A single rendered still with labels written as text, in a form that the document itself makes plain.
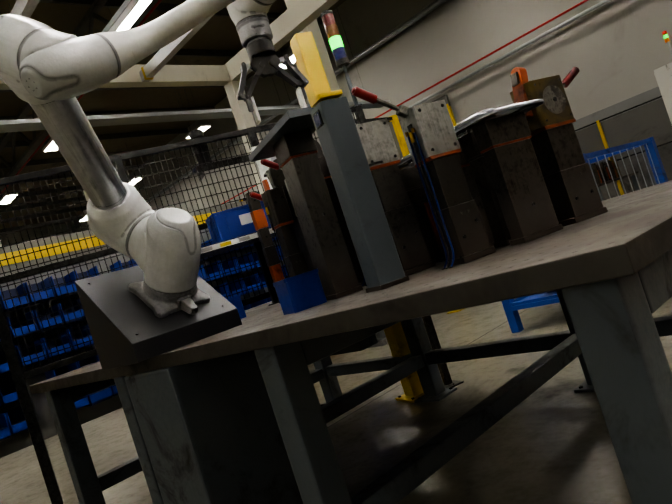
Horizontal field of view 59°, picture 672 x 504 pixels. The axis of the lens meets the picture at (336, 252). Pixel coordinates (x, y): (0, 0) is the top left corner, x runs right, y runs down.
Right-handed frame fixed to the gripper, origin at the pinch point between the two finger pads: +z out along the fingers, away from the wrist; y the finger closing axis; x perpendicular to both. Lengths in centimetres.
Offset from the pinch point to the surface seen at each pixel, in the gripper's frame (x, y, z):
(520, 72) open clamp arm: -35, 50, 13
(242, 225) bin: 105, 3, 14
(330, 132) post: -30.1, -0.7, 15.1
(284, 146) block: -4.2, -3.4, 9.8
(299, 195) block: -2.6, -3.1, 23.0
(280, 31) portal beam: 438, 179, -214
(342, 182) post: -28.4, -1.0, 26.3
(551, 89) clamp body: -36, 56, 19
